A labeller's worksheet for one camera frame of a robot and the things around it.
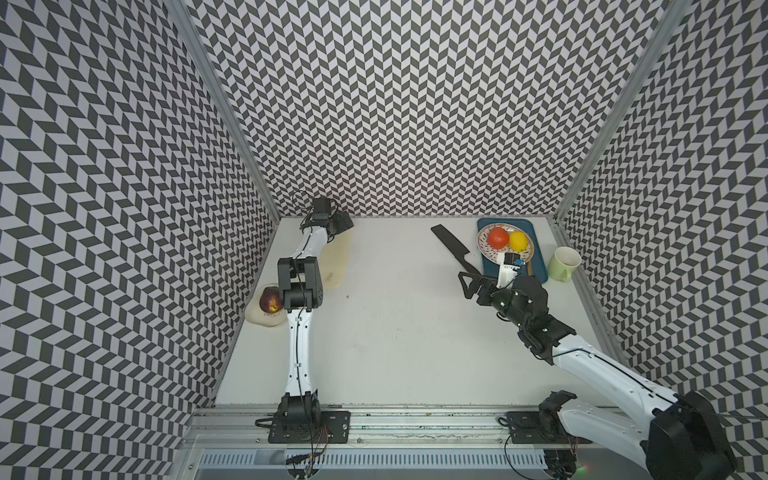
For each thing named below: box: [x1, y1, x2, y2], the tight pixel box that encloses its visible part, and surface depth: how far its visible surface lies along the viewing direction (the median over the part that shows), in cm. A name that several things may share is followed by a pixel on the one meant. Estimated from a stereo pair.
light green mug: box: [547, 246, 582, 283], surface depth 96 cm
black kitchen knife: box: [430, 224, 481, 276], surface depth 114 cm
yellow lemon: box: [508, 230, 529, 252], surface depth 107 cm
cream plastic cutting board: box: [320, 230, 350, 288], surface depth 106 cm
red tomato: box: [487, 227, 509, 250], surface depth 109 cm
